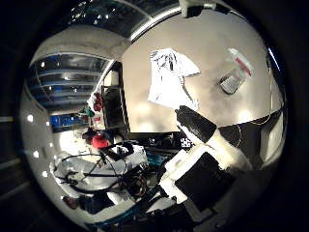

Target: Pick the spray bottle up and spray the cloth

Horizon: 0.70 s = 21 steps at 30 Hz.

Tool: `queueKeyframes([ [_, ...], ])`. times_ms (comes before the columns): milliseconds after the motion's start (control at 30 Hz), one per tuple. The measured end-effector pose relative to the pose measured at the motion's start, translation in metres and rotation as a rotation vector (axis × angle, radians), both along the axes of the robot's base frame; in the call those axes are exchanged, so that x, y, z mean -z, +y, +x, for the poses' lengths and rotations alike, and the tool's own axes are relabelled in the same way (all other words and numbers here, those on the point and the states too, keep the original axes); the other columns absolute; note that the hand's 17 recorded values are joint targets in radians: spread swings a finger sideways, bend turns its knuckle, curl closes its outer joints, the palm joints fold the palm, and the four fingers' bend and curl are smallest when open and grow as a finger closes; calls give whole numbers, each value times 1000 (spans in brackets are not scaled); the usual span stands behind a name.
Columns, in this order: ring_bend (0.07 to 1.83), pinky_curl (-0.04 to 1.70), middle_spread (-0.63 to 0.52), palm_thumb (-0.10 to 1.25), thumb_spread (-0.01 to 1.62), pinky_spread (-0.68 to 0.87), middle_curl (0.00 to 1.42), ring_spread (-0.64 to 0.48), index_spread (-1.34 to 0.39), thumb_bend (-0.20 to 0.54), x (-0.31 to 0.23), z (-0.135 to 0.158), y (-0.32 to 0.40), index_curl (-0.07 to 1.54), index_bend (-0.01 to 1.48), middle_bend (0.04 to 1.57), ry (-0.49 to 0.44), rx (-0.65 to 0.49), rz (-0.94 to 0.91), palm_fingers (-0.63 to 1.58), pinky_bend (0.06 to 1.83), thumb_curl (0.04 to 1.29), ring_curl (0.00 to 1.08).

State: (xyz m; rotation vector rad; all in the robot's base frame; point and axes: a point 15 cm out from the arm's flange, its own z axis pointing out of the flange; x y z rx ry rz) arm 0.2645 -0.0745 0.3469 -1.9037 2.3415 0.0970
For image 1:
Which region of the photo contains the white cloth with black print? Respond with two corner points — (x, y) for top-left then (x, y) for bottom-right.
(147, 47), (201, 111)

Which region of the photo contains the person in red top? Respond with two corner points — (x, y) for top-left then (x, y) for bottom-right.
(82, 128), (111, 150)

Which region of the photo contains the red hanging cloth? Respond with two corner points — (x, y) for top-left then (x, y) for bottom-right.
(91, 92), (104, 112)

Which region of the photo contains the white box fixture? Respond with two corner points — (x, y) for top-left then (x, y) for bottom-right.
(178, 0), (218, 17)

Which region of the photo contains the thin yellow cable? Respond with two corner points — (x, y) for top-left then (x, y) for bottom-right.
(249, 47), (276, 127)

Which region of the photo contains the black shelf cart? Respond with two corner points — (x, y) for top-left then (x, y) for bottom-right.
(100, 62), (129, 131)

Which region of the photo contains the blue wall banner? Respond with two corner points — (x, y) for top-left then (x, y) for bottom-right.
(49, 114), (82, 131)

